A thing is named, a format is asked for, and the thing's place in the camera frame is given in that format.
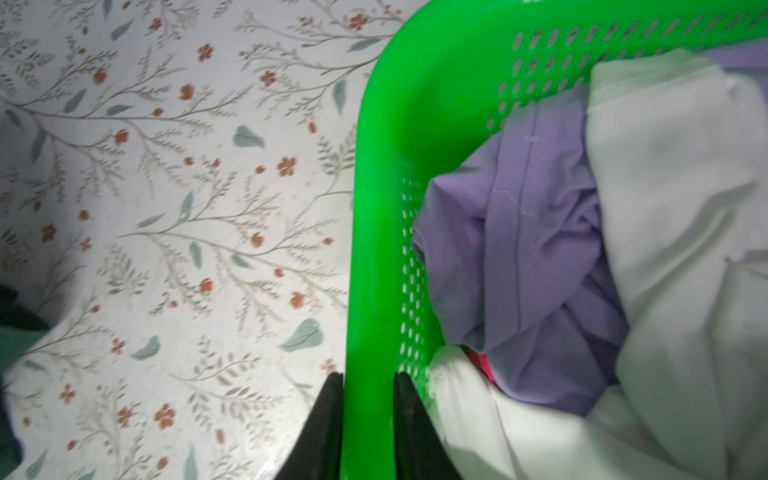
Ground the purple t shirt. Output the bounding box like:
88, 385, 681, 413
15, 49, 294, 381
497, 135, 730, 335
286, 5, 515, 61
411, 41, 768, 418

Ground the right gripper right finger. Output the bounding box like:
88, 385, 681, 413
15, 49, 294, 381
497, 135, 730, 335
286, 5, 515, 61
393, 372, 462, 480

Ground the white t shirt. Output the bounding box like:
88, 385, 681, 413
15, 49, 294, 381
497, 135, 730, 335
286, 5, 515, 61
428, 41, 767, 479

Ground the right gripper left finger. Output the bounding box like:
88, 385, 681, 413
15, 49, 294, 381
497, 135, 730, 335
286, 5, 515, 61
275, 373, 344, 480

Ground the floral table mat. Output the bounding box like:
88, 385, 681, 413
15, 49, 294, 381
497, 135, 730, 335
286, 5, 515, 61
1, 1, 419, 479

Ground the dark green t shirt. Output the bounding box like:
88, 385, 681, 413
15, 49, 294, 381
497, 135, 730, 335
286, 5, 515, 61
1, 285, 50, 479

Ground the green plastic laundry basket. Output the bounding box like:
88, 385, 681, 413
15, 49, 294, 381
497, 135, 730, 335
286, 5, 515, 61
341, 1, 767, 479

